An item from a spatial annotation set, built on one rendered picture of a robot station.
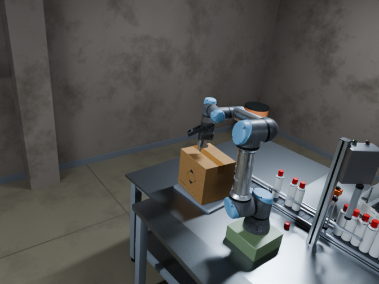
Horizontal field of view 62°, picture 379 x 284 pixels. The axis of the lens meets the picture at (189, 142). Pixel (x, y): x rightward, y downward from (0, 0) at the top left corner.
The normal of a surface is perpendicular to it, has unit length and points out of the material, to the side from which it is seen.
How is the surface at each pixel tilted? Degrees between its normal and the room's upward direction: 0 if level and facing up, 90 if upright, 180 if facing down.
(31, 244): 0
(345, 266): 0
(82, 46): 90
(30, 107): 90
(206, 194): 90
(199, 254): 0
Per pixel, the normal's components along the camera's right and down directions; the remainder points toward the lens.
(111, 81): 0.60, 0.40
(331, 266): 0.09, -0.90
